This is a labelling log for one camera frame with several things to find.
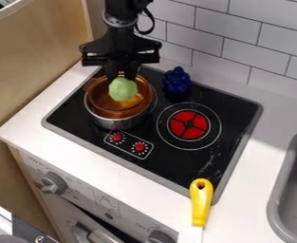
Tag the blue toy grapes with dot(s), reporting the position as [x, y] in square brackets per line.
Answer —
[176, 80]

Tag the silver pot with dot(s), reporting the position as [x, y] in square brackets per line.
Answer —
[120, 104]

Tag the yellow tool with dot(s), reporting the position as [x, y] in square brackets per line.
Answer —
[201, 202]

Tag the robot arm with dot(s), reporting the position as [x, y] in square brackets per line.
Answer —
[120, 12]

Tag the toy sink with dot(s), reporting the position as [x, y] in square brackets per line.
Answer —
[292, 190]

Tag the toy stove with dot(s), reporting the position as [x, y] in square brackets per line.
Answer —
[163, 129]

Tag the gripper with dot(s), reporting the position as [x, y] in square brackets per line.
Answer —
[120, 47]

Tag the wooden board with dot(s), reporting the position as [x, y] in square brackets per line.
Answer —
[24, 95]

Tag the green toy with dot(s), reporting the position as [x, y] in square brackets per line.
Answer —
[123, 89]

